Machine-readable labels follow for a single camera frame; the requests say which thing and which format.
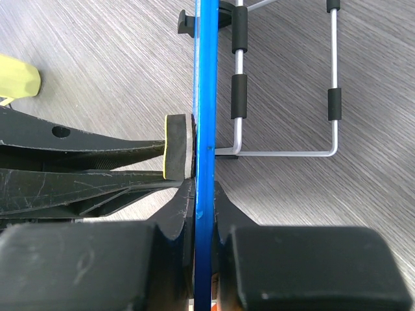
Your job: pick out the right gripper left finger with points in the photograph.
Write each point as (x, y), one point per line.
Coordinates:
(170, 273)

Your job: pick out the wire whiteboard stand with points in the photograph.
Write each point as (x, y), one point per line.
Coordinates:
(286, 100)

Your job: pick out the yellow whiteboard eraser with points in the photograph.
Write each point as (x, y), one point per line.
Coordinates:
(179, 152)

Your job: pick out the blue framed whiteboard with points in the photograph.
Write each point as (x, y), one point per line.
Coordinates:
(204, 108)

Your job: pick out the black whiteboard clip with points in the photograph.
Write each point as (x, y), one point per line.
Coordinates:
(186, 24)

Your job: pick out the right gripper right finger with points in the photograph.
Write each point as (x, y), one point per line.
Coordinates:
(227, 218)

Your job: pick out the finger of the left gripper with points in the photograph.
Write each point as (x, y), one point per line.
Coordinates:
(24, 191)
(33, 144)

